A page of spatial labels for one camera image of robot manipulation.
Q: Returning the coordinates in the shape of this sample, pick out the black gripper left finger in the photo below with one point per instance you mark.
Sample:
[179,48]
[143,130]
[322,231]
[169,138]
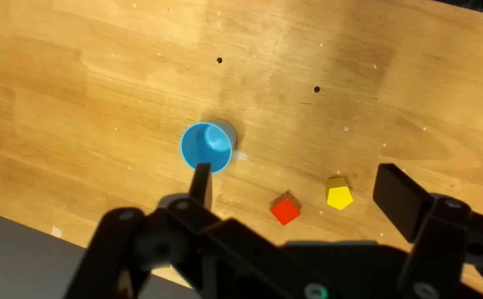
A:
[141,243]

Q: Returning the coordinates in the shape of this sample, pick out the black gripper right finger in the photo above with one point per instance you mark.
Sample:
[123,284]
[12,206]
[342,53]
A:
[403,201]

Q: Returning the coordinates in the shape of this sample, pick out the yellow pentagon wooden block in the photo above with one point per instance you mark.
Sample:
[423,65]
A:
[339,193]

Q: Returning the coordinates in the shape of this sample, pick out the blue plastic cup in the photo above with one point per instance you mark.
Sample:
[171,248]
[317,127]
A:
[206,145]

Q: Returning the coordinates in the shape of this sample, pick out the red wooden block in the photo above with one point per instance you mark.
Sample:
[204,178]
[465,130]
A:
[286,210]

